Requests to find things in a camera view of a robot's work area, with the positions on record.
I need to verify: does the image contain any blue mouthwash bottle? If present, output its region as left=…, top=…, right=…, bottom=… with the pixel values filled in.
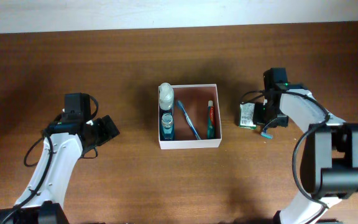
left=160, top=113, right=175, bottom=141

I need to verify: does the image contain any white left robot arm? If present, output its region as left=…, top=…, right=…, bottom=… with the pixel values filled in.
left=0, top=115, right=119, bottom=223

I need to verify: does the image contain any blue white toothbrush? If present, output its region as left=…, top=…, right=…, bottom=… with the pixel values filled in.
left=176, top=100, right=201, bottom=140

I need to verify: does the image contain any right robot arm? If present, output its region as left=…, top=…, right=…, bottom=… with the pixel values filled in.
left=244, top=83, right=358, bottom=223

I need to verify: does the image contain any pink cardboard box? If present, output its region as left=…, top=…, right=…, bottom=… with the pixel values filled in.
left=158, top=84, right=223, bottom=150

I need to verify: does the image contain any blue disposable razor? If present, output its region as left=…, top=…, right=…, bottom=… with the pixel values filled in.
left=260, top=118, right=277, bottom=139

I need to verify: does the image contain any green red toothpaste tube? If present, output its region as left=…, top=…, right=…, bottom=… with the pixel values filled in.
left=207, top=100, right=215, bottom=139

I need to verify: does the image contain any green white soap bar package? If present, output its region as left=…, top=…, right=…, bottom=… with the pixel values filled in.
left=239, top=103, right=257, bottom=129

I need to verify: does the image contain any clear foam soap pump bottle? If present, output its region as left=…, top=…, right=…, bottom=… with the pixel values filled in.
left=158, top=83, right=174, bottom=111

